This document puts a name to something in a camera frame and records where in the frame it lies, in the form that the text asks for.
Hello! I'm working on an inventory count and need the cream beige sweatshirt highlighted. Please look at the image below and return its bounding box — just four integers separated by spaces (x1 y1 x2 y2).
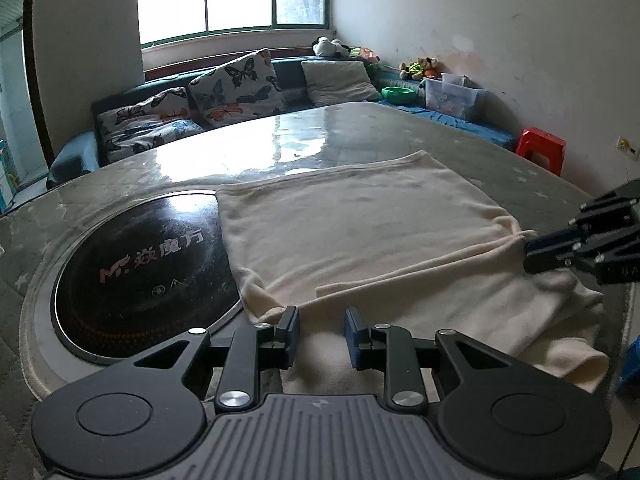
217 152 608 394

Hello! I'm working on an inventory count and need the red plastic stool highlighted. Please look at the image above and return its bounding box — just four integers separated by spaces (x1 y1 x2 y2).
516 127 566 176

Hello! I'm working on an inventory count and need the grey quilted star tablecloth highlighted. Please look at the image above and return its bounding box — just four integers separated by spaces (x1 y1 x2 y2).
1 103 637 479

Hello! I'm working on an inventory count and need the blue plastic stool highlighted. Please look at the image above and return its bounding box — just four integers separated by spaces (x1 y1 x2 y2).
617 337 640 400

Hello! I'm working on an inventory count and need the black round induction cooktop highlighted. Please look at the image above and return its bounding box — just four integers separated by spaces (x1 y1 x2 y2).
51 191 239 365

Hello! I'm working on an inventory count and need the clear plastic storage box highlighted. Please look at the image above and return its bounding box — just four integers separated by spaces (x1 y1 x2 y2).
423 74 487 122

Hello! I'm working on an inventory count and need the small plush toys pile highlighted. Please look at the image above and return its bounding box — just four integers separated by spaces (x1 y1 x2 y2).
399 56 442 81

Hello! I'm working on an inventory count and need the dark teal corner sofa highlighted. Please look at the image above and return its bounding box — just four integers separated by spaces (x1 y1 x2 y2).
47 56 518 188

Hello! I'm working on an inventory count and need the green plastic bowl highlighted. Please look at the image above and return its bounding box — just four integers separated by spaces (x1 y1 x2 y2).
381 87 419 106

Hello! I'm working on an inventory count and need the butterfly pillow lying flat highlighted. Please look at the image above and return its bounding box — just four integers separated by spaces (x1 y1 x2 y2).
96 87 204 164

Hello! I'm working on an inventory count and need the plain grey cushion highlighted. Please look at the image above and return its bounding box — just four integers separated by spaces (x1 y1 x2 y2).
300 61 382 106

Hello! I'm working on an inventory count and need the panda plush toy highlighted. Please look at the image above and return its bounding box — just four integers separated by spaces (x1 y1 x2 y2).
311 37 350 58

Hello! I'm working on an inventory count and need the butterfly pillow standing upright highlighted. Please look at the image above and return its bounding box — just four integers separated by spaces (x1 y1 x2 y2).
188 49 285 128

